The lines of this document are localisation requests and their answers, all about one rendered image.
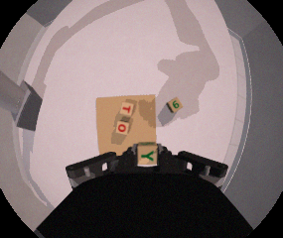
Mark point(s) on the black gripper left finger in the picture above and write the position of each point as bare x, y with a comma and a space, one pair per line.
92, 168

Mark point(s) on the brown square mat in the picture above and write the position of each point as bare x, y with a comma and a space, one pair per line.
142, 127

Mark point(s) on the beige letter block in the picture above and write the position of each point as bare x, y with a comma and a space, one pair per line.
127, 109
147, 153
122, 127
174, 105

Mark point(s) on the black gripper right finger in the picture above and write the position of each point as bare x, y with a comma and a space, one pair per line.
203, 168

